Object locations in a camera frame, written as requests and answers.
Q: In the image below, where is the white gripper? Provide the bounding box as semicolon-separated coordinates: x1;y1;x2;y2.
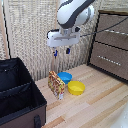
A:
46;27;81;59

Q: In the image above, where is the colourful patterned snack box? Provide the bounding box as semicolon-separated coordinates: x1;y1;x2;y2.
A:
47;70;66;101

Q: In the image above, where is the dark brown drawer cabinet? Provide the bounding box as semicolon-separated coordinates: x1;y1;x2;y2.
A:
86;9;128;84

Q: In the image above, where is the blue bowl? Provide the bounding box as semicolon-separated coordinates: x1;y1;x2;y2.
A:
57;71;73;85

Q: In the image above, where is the beige woven folding screen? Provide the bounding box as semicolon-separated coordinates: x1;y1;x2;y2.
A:
0;0;128;83

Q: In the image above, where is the yellow bowl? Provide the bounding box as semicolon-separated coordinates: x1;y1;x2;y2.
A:
67;80;86;96

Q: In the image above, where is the black fabric storage box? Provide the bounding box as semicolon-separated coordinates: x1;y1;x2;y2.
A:
0;57;48;128

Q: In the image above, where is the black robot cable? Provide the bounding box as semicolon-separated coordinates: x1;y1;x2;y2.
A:
79;17;128;38

